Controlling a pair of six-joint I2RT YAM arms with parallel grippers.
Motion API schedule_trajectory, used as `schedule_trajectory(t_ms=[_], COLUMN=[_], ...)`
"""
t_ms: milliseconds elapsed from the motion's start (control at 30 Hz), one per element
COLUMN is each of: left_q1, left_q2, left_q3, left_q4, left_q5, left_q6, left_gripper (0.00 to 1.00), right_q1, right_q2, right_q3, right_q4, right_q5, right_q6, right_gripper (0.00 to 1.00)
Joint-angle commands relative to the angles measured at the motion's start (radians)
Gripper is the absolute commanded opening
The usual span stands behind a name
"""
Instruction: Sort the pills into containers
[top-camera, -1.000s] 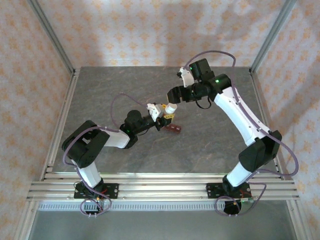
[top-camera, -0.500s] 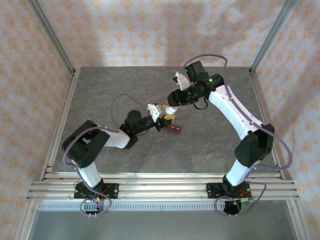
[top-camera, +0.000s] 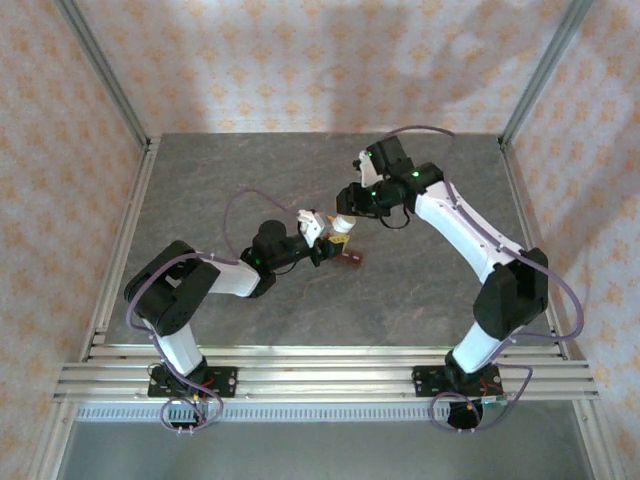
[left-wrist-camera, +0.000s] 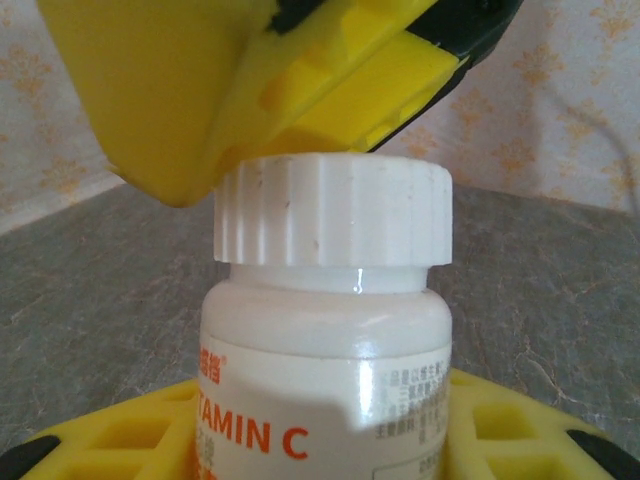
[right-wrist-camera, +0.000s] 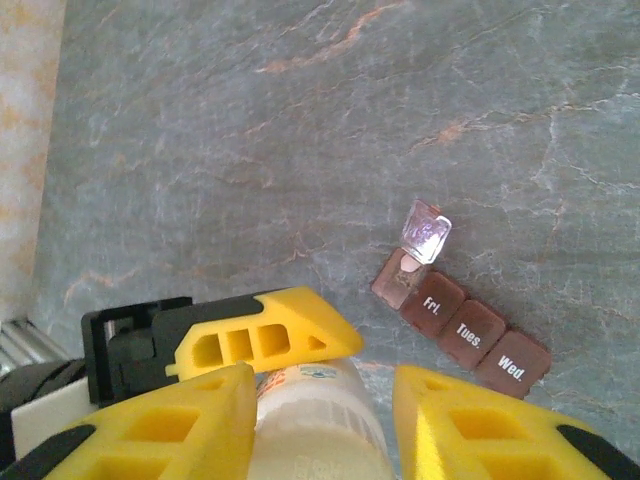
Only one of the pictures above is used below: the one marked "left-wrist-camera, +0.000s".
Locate white vitamin C pill bottle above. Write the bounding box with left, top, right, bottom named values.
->
left=191, top=263, right=454, bottom=480

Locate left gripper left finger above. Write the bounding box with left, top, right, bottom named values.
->
left=0, top=378, right=201, bottom=480

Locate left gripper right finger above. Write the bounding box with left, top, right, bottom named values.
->
left=443, top=368, right=640, bottom=480

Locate white ribbed bottle cap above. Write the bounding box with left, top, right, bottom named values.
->
left=211, top=153, right=456, bottom=269

